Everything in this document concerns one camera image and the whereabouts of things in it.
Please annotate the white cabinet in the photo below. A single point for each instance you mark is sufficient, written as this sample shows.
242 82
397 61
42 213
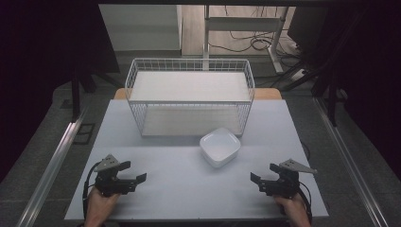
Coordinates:
142 26

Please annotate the aluminium rail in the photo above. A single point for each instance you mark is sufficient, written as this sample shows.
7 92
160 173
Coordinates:
350 164
50 170

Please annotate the black stand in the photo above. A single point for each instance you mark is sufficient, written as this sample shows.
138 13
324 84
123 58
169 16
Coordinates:
75 94
331 101

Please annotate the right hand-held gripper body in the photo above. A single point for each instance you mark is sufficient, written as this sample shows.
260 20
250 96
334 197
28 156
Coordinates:
280 186

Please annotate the white power strip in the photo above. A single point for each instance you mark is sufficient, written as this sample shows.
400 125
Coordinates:
298 74

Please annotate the person's left hand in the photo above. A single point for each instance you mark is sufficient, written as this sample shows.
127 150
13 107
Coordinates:
100 206

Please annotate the black curtain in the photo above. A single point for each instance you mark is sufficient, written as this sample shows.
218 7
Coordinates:
41 63
372 78

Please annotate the wooden table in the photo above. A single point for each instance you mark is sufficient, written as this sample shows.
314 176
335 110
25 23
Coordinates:
268 94

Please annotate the person's right hand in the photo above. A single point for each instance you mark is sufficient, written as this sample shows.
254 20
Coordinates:
294 211

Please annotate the white metal desk frame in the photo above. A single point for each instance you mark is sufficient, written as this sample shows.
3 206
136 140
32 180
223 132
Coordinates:
242 23

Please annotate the white square bowl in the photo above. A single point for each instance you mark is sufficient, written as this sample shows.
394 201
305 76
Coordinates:
220 147

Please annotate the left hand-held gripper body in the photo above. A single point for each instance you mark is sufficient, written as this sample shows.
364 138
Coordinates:
113 186

